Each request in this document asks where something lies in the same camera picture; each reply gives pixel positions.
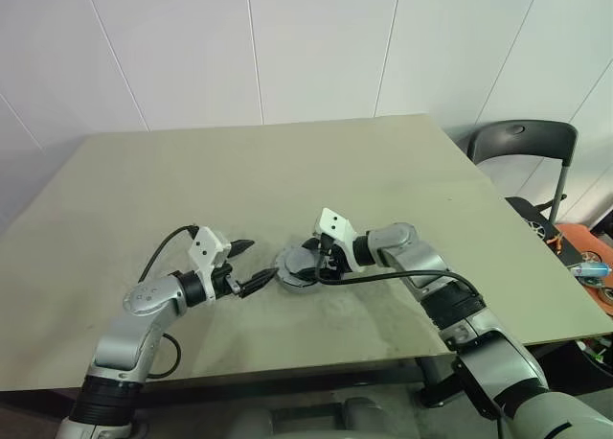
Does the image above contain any grey robot torso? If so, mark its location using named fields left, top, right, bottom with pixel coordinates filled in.
left=253, top=395, right=432, bottom=439

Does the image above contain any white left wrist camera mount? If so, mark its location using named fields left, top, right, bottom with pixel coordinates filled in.
left=186, top=225, right=231, bottom=301

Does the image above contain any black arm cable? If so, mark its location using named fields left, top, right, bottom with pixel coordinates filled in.
left=317, top=269, right=484, bottom=306
left=137, top=223, right=200, bottom=381

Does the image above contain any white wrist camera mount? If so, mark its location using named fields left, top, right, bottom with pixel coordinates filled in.
left=186, top=225, right=231, bottom=301
left=311, top=207, right=365, bottom=272

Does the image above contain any blue and white tube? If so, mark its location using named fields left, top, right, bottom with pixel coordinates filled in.
left=569, top=262, right=612, bottom=278

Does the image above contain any dark grey folding chair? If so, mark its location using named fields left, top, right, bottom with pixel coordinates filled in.
left=466, top=119, right=579, bottom=227

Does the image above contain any black side board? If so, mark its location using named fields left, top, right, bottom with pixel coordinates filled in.
left=505, top=196, right=590, bottom=267

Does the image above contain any grey round motor lid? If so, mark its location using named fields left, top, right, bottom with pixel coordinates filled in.
left=275, top=244, right=321, bottom=285

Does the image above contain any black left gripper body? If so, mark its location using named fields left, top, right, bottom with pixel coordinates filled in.
left=213, top=263, right=240, bottom=299

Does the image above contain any black table frame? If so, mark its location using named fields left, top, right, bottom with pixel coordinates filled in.
left=0, top=355, right=461, bottom=409

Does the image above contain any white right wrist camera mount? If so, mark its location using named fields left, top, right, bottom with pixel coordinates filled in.
left=311, top=207, right=365, bottom=272

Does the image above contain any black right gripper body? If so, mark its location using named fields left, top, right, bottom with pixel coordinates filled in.
left=318, top=237, right=354, bottom=280

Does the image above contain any black container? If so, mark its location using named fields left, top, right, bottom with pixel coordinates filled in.
left=526, top=333, right=613, bottom=397

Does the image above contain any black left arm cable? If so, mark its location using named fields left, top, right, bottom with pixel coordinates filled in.
left=137, top=223, right=200, bottom=381

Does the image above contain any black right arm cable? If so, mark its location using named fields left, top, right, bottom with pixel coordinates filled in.
left=317, top=269, right=484, bottom=306

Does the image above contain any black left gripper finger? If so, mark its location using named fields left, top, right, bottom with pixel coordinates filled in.
left=228, top=238, right=256, bottom=263
left=237, top=268, right=277, bottom=300

